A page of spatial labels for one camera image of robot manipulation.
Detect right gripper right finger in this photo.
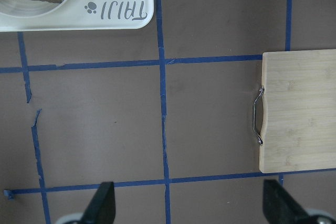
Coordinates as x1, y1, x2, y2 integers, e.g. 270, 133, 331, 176
262, 179, 309, 224

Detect cream bear tray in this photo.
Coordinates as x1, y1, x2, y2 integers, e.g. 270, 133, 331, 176
1, 0, 154, 32

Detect white round plate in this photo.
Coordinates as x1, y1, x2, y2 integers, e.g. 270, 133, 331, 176
1, 0, 67, 18

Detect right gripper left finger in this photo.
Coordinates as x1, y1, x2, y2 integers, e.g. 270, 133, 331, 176
81, 182, 116, 224

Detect wooden cutting board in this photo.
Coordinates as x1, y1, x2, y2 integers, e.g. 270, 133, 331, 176
255, 49, 335, 173

